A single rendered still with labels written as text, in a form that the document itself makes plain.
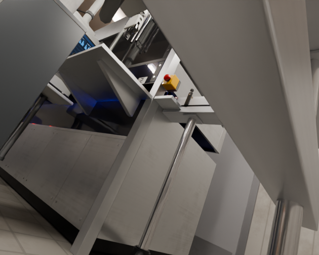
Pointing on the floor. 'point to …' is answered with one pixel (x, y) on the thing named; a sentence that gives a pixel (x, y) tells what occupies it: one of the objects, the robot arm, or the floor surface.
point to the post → (122, 164)
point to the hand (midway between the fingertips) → (126, 36)
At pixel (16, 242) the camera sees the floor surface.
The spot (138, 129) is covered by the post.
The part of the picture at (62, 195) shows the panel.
